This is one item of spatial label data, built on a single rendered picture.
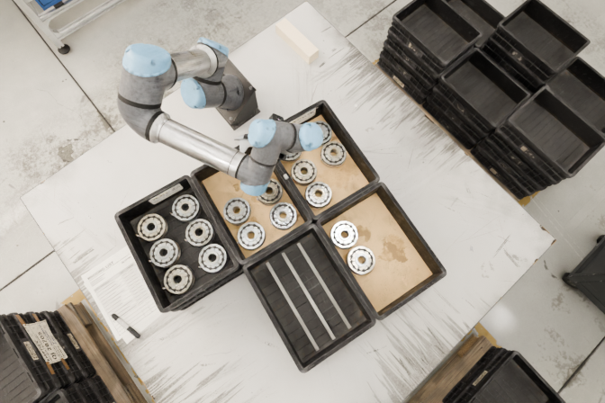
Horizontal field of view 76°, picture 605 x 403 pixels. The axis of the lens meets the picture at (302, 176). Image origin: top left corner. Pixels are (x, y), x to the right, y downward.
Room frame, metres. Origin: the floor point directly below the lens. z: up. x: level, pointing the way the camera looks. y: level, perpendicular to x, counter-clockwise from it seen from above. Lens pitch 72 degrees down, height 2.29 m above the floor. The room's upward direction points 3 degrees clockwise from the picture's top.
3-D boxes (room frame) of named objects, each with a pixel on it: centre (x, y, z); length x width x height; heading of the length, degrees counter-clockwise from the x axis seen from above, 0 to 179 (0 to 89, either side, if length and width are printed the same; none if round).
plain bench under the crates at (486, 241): (0.32, 0.06, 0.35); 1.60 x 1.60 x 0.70; 44
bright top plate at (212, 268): (0.13, 0.31, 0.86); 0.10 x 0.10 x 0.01
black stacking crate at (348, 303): (0.02, -0.04, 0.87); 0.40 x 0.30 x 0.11; 35
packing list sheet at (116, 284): (-0.01, 0.67, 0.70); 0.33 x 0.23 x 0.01; 44
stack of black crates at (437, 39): (1.43, -0.68, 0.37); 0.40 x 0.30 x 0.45; 44
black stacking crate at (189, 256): (0.17, 0.43, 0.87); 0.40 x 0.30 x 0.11; 35
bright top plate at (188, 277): (0.04, 0.42, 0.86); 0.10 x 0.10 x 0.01
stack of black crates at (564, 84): (1.13, -1.52, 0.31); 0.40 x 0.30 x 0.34; 44
